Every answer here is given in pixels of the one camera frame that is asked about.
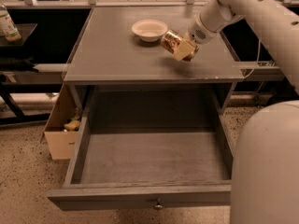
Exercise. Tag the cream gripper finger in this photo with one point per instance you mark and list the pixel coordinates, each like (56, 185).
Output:
(184, 51)

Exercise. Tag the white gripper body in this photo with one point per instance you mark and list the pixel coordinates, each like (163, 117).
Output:
(199, 34)

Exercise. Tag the orange soda can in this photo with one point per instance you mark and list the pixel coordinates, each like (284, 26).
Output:
(171, 40)

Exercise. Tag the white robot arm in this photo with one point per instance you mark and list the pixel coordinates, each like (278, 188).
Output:
(265, 175)

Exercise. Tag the open grey top drawer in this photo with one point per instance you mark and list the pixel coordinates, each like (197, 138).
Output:
(134, 170)

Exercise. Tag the round metal drawer knob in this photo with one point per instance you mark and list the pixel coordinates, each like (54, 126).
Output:
(158, 206)

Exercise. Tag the white paper bowl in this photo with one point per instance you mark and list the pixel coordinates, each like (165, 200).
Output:
(149, 30)

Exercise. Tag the yellow sponge in box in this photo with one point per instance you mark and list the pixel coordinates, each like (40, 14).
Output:
(74, 123)

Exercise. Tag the cardboard box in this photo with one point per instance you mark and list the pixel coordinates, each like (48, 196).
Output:
(61, 141)

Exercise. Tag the black side table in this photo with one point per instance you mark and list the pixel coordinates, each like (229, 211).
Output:
(7, 71)

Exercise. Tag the plastic bottle with label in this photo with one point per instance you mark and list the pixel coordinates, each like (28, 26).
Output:
(8, 26)

